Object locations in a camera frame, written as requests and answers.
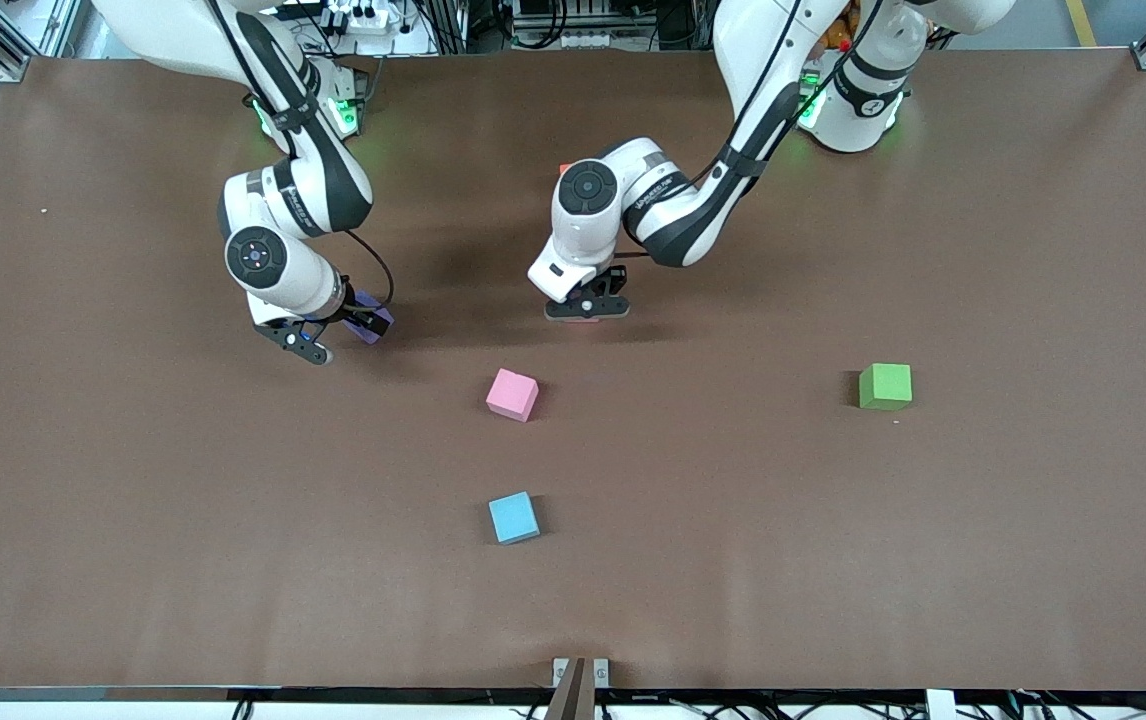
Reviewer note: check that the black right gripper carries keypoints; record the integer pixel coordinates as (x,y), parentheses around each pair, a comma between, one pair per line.
(357,310)

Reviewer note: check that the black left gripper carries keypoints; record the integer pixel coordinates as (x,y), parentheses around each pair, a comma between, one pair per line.
(618,281)

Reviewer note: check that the purple foam block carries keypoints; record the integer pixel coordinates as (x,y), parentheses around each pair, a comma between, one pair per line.
(378,322)

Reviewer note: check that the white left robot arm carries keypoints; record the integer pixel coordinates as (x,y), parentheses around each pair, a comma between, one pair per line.
(683,210)

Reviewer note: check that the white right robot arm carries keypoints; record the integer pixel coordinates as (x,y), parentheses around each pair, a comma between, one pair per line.
(303,180)

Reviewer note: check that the pink foam block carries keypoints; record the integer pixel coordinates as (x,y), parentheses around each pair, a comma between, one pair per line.
(513,394)

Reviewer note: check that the light blue foam block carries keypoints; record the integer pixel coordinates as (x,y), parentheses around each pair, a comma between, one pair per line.
(514,517)

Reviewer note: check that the background equipment rack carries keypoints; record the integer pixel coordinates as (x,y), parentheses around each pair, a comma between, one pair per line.
(583,20)

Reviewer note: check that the green foam block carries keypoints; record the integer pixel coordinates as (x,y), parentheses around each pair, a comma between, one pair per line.
(885,386)

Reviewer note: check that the white power strip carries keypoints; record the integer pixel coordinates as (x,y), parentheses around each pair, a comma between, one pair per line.
(365,17)

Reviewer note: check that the bag of orange fruits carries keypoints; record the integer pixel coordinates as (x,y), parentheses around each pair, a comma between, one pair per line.
(836,35)

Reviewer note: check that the white label tag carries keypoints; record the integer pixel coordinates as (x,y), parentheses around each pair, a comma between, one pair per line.
(940,705)

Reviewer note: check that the metal table edge bracket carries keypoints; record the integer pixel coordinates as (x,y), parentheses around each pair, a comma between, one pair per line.
(559,672)

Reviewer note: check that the brown wedge post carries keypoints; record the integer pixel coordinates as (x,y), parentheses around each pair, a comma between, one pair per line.
(573,695)

